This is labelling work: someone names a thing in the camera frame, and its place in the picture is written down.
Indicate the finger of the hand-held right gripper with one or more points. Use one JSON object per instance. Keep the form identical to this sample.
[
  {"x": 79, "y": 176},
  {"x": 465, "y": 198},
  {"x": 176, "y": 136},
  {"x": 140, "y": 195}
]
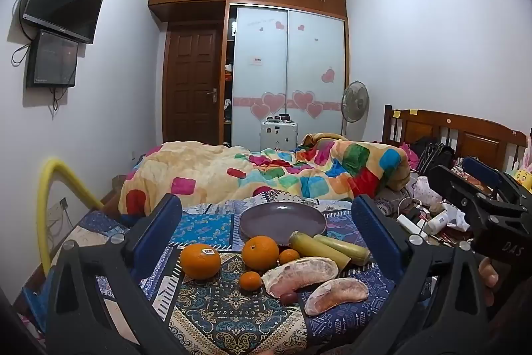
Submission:
[
  {"x": 453, "y": 182},
  {"x": 484, "y": 171}
]

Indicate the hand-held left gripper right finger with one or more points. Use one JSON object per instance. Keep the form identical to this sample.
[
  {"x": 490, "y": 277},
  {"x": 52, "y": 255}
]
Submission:
[{"x": 372, "y": 226}]

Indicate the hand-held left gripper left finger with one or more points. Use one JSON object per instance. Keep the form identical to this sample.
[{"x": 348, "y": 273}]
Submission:
[{"x": 164, "y": 222}]

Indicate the peeled sugarcane piece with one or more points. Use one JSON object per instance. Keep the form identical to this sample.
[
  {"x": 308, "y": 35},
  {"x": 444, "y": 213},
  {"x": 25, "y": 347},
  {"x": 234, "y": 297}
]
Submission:
[
  {"x": 347, "y": 251},
  {"x": 309, "y": 246}
]

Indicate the large orange with sticker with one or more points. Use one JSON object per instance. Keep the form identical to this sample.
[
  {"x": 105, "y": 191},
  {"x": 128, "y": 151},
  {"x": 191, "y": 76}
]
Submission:
[{"x": 199, "y": 263}]

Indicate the peeled pomelo segment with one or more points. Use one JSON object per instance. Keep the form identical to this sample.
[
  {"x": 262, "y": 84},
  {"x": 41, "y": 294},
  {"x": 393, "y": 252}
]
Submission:
[
  {"x": 336, "y": 296},
  {"x": 299, "y": 276}
]

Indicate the purple round plate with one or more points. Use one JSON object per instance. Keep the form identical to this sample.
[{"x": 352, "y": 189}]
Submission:
[{"x": 282, "y": 222}]

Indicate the plain orange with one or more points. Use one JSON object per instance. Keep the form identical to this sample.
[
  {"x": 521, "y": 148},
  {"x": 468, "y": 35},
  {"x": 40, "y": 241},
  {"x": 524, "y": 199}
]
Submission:
[{"x": 260, "y": 253}]

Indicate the person's right hand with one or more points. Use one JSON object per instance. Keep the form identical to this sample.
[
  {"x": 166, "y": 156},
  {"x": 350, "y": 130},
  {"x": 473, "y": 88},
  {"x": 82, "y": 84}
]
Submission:
[{"x": 487, "y": 278}]

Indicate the black backpack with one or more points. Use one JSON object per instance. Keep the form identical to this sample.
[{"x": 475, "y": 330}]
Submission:
[{"x": 436, "y": 155}]

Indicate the white power strip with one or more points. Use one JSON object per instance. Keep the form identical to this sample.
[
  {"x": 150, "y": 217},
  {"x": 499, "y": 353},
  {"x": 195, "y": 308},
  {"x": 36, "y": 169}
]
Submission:
[{"x": 409, "y": 224}]

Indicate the yellow plush toy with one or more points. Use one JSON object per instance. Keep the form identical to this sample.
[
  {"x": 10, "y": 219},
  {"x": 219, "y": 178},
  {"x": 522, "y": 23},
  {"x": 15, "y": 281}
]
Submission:
[{"x": 523, "y": 178}]

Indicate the white plastic bottle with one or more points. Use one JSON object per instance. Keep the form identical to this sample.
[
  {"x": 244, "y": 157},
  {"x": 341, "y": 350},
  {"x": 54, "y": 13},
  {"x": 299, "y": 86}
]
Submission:
[{"x": 437, "y": 222}]

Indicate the wooden headboard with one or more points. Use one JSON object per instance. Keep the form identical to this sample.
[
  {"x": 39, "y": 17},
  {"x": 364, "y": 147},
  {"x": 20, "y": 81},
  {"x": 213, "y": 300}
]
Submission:
[{"x": 469, "y": 130}]

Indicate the colourful patchwork blanket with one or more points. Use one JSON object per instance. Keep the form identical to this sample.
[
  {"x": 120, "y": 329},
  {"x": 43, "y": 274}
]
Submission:
[{"x": 216, "y": 172}]

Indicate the small mandarin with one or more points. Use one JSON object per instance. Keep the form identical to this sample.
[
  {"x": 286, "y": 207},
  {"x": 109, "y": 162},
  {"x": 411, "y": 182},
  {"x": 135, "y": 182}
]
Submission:
[
  {"x": 289, "y": 257},
  {"x": 250, "y": 281}
]

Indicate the dark red jujube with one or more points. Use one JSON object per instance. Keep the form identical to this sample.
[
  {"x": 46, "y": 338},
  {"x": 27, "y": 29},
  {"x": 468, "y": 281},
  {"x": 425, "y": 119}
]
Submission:
[{"x": 288, "y": 297}]

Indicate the patterned bedsheet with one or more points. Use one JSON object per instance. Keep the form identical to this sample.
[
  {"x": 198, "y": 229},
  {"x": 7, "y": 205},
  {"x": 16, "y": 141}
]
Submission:
[{"x": 224, "y": 317}]

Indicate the yellow foam tube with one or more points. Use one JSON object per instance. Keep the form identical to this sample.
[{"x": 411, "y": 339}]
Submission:
[{"x": 43, "y": 209}]

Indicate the standing electric fan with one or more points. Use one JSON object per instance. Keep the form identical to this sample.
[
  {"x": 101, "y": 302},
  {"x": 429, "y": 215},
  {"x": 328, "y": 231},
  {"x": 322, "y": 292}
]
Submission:
[{"x": 354, "y": 102}]

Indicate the white hard suitcase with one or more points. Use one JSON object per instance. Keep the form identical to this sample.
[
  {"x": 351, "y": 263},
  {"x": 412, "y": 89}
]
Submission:
[{"x": 279, "y": 136}]

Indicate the brown wooden door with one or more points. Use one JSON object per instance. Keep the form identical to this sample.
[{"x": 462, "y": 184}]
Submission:
[{"x": 191, "y": 84}]

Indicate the wooden wardrobe with sliding doors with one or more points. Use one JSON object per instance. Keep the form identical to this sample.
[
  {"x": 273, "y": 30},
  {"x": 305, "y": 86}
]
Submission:
[{"x": 286, "y": 59}]

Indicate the white wall socket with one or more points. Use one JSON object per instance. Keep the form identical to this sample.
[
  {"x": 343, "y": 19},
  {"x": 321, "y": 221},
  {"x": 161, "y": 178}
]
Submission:
[{"x": 56, "y": 209}]

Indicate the small black wall monitor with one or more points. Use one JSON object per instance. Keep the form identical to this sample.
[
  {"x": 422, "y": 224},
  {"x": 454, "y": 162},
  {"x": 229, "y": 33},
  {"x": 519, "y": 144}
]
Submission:
[{"x": 52, "y": 59}]

